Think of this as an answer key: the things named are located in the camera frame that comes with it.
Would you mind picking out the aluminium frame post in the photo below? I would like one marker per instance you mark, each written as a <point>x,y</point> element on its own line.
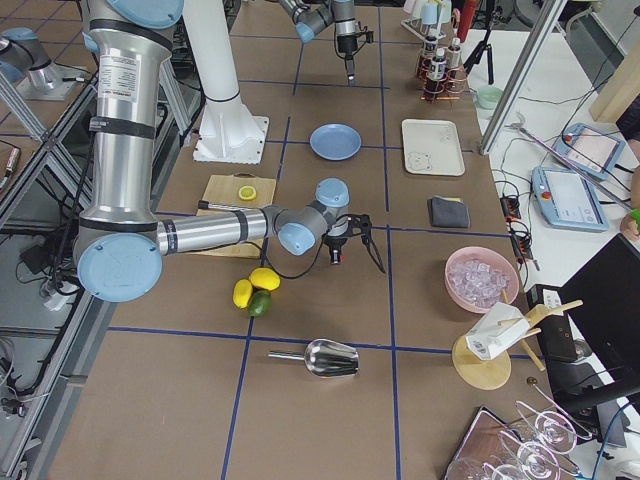
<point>544,25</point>

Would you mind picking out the blue teach pendant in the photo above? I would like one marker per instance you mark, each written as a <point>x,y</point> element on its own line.
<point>590,149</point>
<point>567,201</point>

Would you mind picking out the tea bottle two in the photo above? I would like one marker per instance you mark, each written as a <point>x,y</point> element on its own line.
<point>438,65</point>

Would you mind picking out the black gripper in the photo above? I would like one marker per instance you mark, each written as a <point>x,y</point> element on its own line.
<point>334,246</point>
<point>344,45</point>

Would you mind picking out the black monitor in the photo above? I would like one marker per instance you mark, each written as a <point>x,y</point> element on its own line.
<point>608,287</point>

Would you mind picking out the copper wire bottle rack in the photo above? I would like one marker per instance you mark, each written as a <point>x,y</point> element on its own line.
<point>451,87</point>

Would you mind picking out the yellow lemon upper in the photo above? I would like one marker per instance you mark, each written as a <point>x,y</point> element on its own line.
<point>265,278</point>

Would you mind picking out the white cup rack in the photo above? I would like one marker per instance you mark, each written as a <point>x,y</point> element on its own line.
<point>427,17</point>

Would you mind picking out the lemon half slice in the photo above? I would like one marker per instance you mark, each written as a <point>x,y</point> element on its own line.
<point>247,193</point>

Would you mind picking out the tea bottle three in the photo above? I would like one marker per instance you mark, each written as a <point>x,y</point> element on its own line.
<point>453,54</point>

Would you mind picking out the green lime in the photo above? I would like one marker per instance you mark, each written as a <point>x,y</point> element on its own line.
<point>259,303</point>

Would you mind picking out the cream bear tray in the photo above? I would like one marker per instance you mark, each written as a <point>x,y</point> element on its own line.
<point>432,147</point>

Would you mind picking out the tea bottle one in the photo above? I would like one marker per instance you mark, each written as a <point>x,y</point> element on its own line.
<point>429,49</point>

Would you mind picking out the grey folded cloth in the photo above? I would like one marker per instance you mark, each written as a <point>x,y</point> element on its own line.
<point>448,213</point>

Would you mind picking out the steel ice scoop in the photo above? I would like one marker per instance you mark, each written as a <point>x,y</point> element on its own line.
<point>325,358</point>

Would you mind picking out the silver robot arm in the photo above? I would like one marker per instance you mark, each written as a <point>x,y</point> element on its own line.
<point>310,22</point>
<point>121,244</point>

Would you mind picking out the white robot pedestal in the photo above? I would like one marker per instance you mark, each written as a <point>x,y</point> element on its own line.
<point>228,132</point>

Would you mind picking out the yellow lemon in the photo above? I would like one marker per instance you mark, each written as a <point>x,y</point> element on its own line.
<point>242,293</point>
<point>265,278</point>

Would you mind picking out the wooden stand with base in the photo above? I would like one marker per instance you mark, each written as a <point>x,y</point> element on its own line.
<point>493,374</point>

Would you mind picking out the blue teach pendant far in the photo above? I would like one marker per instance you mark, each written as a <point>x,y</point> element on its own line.
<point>590,149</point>

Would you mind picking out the wine glass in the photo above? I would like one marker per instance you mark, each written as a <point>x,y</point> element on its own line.
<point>551,428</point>

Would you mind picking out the blue plate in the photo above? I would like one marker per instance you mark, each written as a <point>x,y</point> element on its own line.
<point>335,142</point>

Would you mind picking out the red bottle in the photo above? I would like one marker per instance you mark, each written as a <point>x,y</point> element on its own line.
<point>466,19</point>

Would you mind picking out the green bowl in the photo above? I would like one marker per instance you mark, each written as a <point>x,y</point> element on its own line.
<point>487,97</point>

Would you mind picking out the pink bowl of ice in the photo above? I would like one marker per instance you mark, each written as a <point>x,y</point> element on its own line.
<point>476,278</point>

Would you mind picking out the blue teach pendant near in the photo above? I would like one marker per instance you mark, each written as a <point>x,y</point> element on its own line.
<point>567,201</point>

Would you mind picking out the yellow lemon lower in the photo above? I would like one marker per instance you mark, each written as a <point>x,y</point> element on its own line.
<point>242,293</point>

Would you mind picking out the white paper bag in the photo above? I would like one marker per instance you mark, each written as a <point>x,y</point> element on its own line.
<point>497,330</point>

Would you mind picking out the black tripod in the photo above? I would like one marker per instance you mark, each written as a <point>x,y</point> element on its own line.
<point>484,47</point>

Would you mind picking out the long reacher grabber stick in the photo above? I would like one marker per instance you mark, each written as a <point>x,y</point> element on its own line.
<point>519,127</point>

